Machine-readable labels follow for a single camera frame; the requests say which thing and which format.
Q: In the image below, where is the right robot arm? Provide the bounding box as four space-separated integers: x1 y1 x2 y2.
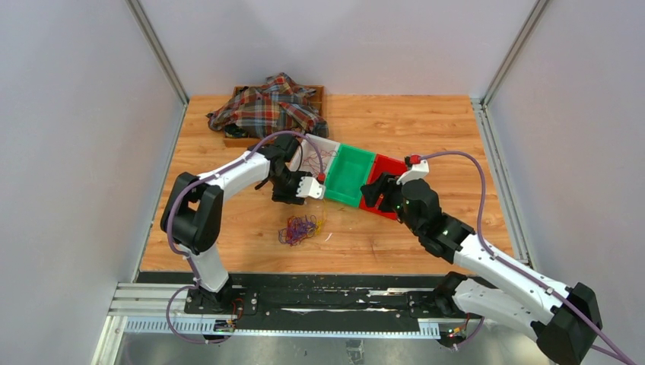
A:
361 173 602 364

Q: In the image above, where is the coloured cable bundle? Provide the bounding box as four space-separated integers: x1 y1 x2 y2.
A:
278 214 329 248

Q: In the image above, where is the white plastic bin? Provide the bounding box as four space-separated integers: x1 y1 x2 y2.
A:
288 135 341 188

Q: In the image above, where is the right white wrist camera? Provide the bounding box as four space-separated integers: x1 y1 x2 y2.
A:
396 154 430 186

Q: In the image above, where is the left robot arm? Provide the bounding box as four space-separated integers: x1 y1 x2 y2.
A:
160 131 325 314

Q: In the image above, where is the red plastic bin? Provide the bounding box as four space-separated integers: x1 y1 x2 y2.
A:
359 154 407 221

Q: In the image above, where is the aluminium frame rail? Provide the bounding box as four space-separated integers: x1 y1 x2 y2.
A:
91 281 580 365

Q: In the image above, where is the wooden tray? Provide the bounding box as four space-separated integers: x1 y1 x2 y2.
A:
223 84 326 148

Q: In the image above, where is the green plastic bin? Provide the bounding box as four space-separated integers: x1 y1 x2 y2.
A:
325 144 377 208

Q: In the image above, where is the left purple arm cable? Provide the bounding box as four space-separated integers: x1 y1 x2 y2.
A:
165 131 326 346

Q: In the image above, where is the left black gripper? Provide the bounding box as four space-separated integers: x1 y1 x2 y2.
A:
270 170 313 205

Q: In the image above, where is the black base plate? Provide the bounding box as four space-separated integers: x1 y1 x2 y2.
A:
184 273 477 332

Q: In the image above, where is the red cable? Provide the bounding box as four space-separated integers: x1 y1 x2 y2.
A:
298 143 338 187

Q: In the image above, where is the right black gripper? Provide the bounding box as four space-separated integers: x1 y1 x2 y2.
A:
361 171 422 236

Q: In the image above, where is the plaid shirt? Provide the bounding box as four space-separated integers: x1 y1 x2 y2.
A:
205 72 329 141

